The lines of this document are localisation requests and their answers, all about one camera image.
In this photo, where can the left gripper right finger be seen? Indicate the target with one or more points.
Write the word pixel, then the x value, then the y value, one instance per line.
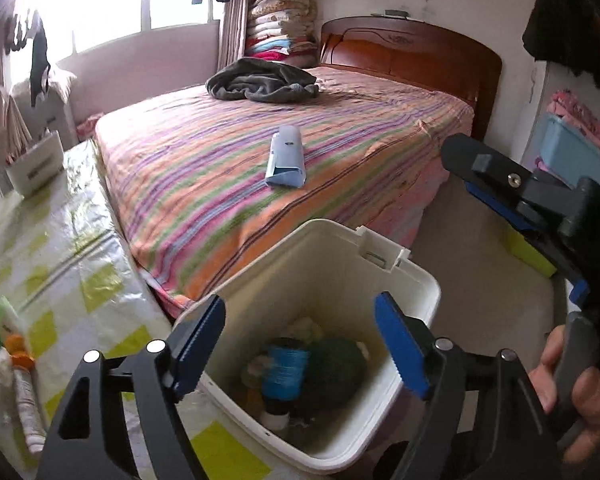
pixel 483 419

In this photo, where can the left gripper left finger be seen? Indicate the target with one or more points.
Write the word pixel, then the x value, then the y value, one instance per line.
pixel 88 438

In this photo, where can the blue bottle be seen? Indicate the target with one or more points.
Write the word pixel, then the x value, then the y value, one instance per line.
pixel 282 382

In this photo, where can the white pill bottle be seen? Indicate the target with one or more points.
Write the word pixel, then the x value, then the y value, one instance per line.
pixel 30 417

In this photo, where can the orange peel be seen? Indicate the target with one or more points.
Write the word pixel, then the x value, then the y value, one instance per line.
pixel 19 354

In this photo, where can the green broccoli plush toy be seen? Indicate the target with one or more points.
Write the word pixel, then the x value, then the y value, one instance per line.
pixel 336 369

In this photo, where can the white tissue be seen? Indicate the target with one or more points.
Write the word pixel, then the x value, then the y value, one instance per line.
pixel 7 394

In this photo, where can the cream plastic trash bin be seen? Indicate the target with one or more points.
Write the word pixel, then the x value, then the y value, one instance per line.
pixel 320 281

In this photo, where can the person right hand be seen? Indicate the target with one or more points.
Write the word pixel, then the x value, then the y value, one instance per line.
pixel 585 397

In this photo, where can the blue plastic storage box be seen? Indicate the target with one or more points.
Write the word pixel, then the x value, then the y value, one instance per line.
pixel 562 150

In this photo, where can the checkered plastic tablecloth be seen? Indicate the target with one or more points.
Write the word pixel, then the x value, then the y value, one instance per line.
pixel 67 273

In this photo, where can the bed with striped sheet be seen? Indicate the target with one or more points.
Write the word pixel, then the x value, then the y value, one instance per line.
pixel 202 186

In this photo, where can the wooden headboard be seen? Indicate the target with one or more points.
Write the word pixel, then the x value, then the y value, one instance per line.
pixel 417 53

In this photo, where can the white storage basket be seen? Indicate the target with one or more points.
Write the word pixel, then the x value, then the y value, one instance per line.
pixel 37 166

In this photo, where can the light blue folded case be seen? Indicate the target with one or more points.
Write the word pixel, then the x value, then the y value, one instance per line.
pixel 286 159

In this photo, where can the white air cooler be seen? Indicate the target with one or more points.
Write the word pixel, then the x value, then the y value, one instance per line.
pixel 52 110

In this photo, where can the dark grey blanket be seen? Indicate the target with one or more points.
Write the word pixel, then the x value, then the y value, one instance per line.
pixel 261 81

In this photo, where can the black hanging garment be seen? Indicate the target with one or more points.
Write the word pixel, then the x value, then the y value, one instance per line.
pixel 39 65

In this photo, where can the right pink curtain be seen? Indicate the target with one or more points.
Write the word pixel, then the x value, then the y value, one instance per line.
pixel 233 33

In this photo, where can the stack of folded quilts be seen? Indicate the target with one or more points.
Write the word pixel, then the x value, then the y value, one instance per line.
pixel 282 31

